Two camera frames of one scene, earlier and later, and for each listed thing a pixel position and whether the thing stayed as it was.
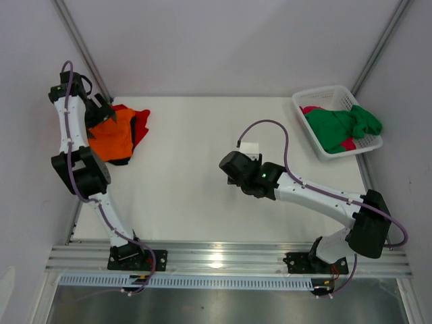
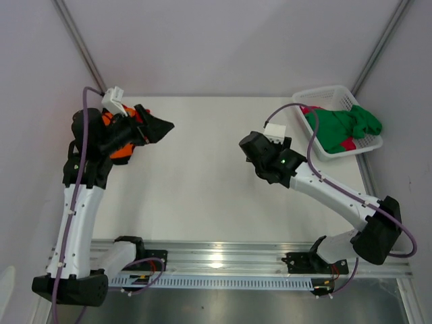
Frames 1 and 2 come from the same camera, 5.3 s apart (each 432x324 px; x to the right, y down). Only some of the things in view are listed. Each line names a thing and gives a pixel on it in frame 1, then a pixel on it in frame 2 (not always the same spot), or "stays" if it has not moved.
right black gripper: x=231 y=180 → x=258 y=148
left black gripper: x=104 y=113 → x=151 y=129
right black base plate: x=300 y=262 stays
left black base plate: x=134 y=256 stays
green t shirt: x=332 y=128 stays
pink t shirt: x=347 y=144 stays
